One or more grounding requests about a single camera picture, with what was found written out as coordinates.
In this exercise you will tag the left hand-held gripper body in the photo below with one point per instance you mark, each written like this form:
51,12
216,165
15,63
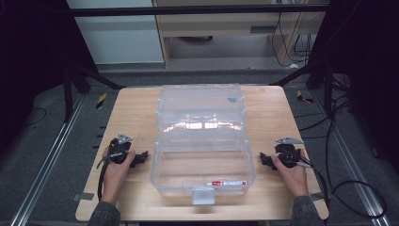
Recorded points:
120,147

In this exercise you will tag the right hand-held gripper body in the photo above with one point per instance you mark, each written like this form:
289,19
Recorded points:
287,153

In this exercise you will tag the person's right hand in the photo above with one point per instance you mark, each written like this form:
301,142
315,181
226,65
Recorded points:
293,180

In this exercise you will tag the person's left hand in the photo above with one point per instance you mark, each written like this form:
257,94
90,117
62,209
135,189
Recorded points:
115,175

